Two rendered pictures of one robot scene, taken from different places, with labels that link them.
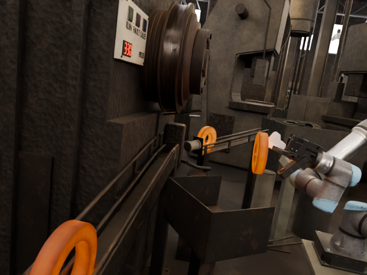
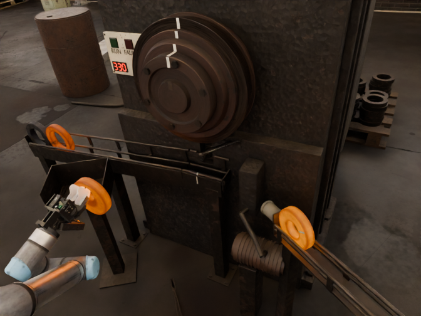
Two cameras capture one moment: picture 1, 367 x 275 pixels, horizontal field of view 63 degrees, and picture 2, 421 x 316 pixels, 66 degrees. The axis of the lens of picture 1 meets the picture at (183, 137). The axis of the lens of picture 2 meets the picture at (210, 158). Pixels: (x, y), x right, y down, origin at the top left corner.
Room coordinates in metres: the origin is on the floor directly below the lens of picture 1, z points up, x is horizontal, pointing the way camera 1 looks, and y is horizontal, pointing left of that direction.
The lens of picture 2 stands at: (1.85, -0.94, 1.59)
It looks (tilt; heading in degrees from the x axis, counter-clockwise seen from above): 37 degrees down; 113
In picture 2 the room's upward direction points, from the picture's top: 5 degrees counter-clockwise
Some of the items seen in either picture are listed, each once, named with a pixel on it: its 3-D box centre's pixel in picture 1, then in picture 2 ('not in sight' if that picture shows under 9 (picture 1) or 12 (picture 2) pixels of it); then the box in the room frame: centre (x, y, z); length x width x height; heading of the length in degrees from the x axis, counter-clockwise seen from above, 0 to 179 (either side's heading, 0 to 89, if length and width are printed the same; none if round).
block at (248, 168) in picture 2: (173, 144); (252, 187); (1.60, 0.05, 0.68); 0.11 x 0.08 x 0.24; 83
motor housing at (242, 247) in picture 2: (191, 213); (259, 281); (1.68, -0.11, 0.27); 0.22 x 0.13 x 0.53; 173
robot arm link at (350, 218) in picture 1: (358, 216); not in sight; (1.28, -0.83, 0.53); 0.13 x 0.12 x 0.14; 20
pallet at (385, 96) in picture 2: not in sight; (324, 92); (1.80, 1.99, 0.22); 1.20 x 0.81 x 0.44; 171
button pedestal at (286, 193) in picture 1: (284, 203); not in sight; (1.96, -0.75, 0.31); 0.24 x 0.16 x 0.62; 173
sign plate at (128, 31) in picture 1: (133, 35); (133, 55); (1.04, 0.21, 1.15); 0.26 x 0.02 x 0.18; 173
